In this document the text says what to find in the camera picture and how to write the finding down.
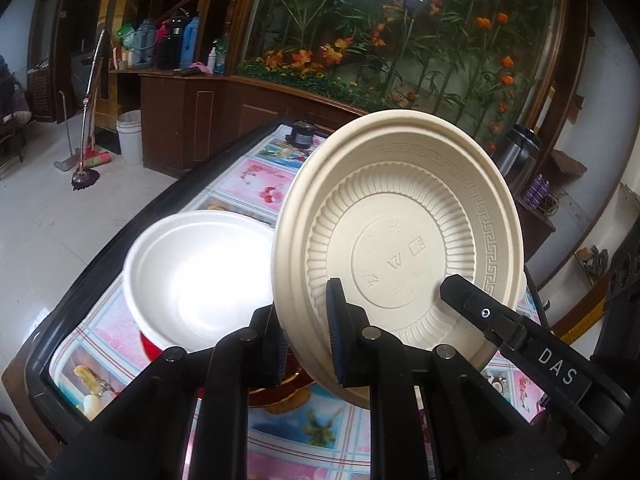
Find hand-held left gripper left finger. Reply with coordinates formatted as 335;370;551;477
45;305;291;480

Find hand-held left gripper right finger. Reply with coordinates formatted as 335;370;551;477
325;277;573;480

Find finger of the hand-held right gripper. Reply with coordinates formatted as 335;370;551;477
440;274;531;356

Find beige paper bowl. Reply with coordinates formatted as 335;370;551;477
270;109;528;408

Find white foam bowl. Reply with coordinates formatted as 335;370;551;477
122;210;277;353

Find red scalloped plastic plate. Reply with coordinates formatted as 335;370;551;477
139;329;326;411

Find stainless steel thermos jug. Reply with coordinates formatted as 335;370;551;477
492;122;543;193

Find brown wooden shelf piece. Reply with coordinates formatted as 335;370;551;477
550;150;587;176

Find fruit printed tablecloth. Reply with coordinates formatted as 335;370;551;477
47;132;551;480

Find small dark jar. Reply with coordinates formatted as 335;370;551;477
285;120;317;145

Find black edged table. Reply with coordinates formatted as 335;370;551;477
27;122;556;480

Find dark wooden cabinet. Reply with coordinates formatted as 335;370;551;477
107;67;381;181

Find white plastic bucket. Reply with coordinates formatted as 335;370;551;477
116;110;144;166

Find colourful broom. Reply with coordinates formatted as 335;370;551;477
75;125;112;168

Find glass flower display case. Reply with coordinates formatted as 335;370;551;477
235;0;568;161

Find flat floor mop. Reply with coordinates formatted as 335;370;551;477
52;90;83;173

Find blue bottle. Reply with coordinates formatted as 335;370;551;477
181;16;201;68

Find blue grey jug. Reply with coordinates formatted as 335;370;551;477
131;19;157;68

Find steel handled mop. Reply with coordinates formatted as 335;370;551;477
70;30;108;192

